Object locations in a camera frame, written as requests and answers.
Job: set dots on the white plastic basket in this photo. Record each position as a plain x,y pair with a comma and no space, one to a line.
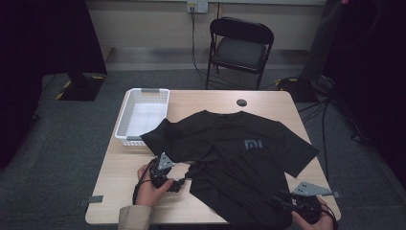
143,111

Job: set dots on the black stand base striped tape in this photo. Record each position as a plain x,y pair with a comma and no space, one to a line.
297,87
81,87

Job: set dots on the dark curtain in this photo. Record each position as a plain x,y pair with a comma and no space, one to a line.
38,48
373,64

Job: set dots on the black folding chair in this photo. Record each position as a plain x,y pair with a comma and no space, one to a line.
239,52

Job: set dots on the black t-shirt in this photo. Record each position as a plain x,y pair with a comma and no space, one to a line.
236,159

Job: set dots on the person's left hand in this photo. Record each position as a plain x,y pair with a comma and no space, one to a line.
148,191

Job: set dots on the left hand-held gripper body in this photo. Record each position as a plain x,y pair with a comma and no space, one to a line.
161,174

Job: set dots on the person's right hand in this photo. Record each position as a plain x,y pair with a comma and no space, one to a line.
319,225

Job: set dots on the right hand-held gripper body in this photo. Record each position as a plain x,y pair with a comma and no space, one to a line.
308,204

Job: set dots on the white wall outlet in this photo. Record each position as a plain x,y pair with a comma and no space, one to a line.
197,6

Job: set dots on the grey tape strip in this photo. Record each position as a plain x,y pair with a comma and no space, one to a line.
92,200
336,194

